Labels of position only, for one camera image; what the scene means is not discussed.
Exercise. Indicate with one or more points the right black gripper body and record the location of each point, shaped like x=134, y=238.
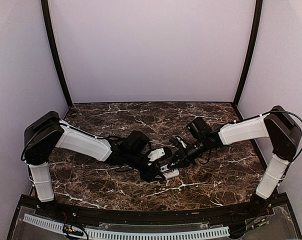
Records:
x=187, y=156

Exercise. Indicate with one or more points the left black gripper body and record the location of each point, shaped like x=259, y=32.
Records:
x=147, y=175

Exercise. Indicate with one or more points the white remote control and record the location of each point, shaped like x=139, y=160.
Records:
x=169, y=173

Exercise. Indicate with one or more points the white battery cover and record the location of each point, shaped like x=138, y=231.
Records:
x=166, y=170

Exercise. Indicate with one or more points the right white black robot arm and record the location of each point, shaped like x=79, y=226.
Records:
x=282, y=128

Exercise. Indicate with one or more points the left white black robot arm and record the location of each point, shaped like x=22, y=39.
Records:
x=50, y=132

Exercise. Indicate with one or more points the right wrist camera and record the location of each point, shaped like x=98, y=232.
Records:
x=178, y=142

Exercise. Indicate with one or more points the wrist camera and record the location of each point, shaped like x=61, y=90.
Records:
x=160, y=154
x=178, y=142

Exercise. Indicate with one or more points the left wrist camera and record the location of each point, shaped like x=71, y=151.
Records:
x=160, y=154

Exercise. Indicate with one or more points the white slotted cable duct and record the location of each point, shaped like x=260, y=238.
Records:
x=112, y=231

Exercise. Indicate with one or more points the black front rail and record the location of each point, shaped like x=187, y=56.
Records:
x=231, y=214

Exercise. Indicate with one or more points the right black frame post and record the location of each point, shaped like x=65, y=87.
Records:
x=250, y=51

